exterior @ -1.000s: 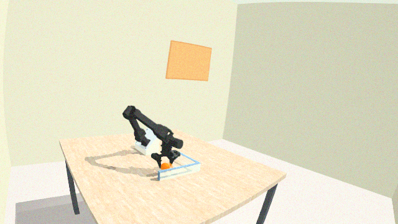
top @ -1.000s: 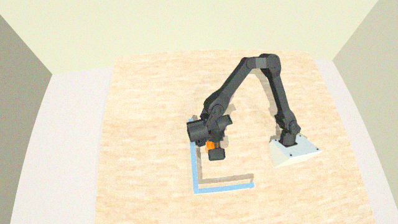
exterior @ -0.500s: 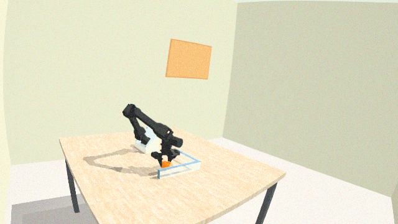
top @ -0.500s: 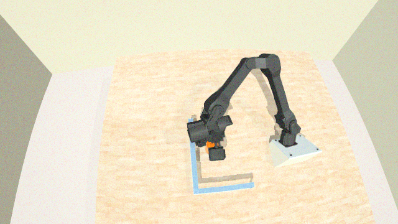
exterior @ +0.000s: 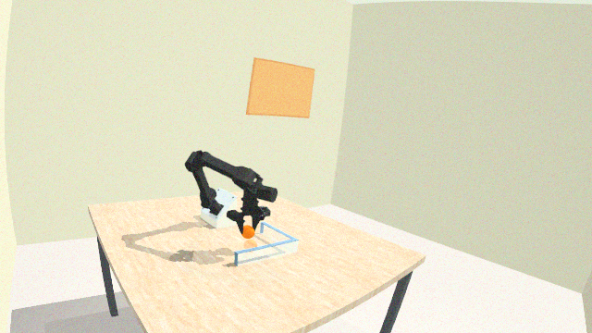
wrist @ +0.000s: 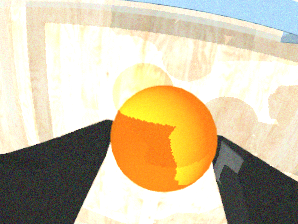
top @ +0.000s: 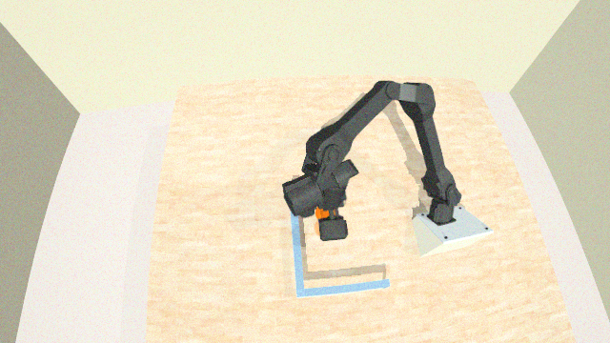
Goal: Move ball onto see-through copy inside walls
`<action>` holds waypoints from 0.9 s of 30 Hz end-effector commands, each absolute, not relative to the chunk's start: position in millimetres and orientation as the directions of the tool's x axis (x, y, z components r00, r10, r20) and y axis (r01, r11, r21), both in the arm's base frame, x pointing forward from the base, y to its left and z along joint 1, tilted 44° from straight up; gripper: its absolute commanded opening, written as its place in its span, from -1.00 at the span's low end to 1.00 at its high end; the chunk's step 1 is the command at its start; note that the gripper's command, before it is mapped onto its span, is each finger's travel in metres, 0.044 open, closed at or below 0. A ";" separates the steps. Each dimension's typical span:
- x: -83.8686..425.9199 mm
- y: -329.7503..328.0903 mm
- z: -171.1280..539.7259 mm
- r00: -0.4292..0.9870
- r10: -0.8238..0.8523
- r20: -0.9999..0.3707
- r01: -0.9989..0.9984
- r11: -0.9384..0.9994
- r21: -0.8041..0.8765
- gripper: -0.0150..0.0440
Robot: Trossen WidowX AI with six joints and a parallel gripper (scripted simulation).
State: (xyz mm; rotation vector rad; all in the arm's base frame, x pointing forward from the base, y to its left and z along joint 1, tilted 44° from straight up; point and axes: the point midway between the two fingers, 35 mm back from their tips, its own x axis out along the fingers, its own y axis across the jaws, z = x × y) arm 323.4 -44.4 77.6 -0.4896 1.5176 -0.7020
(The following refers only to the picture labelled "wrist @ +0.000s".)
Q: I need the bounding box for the translucent pale yellow ball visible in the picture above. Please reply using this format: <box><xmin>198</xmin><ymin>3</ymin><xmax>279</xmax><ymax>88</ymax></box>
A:
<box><xmin>112</xmin><ymin>64</ymin><xmax>174</xmax><ymax>111</ymax></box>

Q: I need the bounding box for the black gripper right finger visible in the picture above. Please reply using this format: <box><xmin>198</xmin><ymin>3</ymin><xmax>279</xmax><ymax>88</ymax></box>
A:
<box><xmin>212</xmin><ymin>135</ymin><xmax>298</xmax><ymax>224</ymax></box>

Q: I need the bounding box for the orange ball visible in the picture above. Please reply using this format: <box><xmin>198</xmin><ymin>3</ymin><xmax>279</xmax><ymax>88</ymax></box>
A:
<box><xmin>110</xmin><ymin>85</ymin><xmax>218</xmax><ymax>192</ymax></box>

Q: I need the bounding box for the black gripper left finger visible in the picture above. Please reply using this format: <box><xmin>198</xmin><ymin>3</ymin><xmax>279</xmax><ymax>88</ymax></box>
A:
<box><xmin>0</xmin><ymin>119</ymin><xmax>113</xmax><ymax>224</ymax></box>

